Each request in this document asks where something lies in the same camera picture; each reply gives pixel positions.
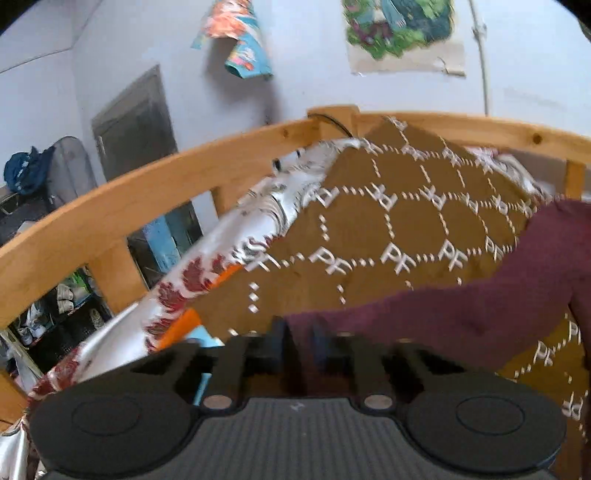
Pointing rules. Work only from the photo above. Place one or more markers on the cartoon figure wall poster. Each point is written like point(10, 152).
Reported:
point(397, 32)

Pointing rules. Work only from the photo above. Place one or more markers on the white floral bed sheet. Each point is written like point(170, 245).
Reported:
point(258, 212)

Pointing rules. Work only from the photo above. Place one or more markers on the black shoe rack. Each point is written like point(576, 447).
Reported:
point(60, 318)

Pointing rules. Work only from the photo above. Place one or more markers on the brown printed blanket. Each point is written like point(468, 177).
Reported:
point(369, 221)

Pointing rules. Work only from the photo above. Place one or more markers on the maroon knit garment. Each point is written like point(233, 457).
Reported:
point(461, 314)

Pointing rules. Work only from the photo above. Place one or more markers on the orange blue wall poster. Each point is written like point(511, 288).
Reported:
point(238, 34)

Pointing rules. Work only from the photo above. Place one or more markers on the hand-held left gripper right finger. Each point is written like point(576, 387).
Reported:
point(323, 346)

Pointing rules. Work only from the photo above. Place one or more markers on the wooden bed rail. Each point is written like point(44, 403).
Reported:
point(138, 194)

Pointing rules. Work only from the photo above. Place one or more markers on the light blue cloth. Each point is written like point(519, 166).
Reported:
point(205, 350)

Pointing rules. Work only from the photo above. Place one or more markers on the white wall conduit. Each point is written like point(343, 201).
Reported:
point(482, 55)

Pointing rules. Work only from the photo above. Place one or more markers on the grey metal door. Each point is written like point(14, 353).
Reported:
point(134, 129)

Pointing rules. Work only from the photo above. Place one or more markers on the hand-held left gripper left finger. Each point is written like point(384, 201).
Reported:
point(280, 346)

